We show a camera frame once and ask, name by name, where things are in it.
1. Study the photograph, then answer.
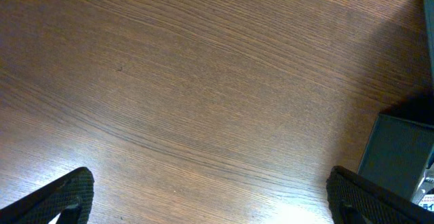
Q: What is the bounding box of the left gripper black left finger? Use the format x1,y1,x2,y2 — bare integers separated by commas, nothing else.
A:
1,167,94,224

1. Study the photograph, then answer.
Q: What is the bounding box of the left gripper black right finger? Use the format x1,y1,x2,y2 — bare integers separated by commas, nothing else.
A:
326,166,433,224

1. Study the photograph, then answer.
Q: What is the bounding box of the silver adjustable wrench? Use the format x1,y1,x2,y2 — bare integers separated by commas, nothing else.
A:
412,169,433,204

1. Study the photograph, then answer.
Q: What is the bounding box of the black open cardboard box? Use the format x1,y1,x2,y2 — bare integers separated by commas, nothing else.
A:
358,0,433,201

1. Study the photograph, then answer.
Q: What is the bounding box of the white blue screwdriver set box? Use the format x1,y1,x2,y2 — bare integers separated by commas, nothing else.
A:
418,191,434,212

